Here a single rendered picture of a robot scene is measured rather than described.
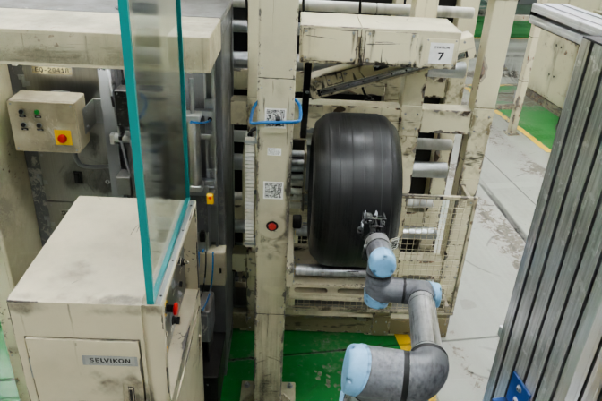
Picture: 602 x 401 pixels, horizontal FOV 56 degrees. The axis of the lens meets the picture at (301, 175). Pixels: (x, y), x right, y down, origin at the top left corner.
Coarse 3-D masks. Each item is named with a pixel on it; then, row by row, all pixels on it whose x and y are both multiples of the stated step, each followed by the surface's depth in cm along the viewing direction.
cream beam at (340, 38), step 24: (312, 24) 213; (336, 24) 215; (360, 24) 220; (384, 24) 219; (408, 24) 221; (432, 24) 223; (312, 48) 216; (336, 48) 216; (360, 48) 217; (384, 48) 216; (408, 48) 216; (456, 48) 216
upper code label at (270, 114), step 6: (270, 108) 199; (276, 108) 199; (282, 108) 199; (270, 114) 200; (276, 114) 200; (282, 114) 200; (264, 120) 201; (270, 120) 201; (282, 120) 201; (264, 126) 202; (270, 126) 202; (276, 126) 202; (282, 126) 202
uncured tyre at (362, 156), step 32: (320, 128) 208; (352, 128) 204; (384, 128) 205; (320, 160) 199; (352, 160) 196; (384, 160) 196; (320, 192) 197; (352, 192) 194; (384, 192) 194; (320, 224) 199; (352, 224) 196; (320, 256) 209; (352, 256) 206
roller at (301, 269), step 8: (296, 264) 223; (304, 264) 224; (312, 264) 224; (320, 264) 225; (296, 272) 222; (304, 272) 222; (312, 272) 222; (320, 272) 222; (328, 272) 222; (336, 272) 222; (344, 272) 223; (352, 272) 223; (360, 272) 223
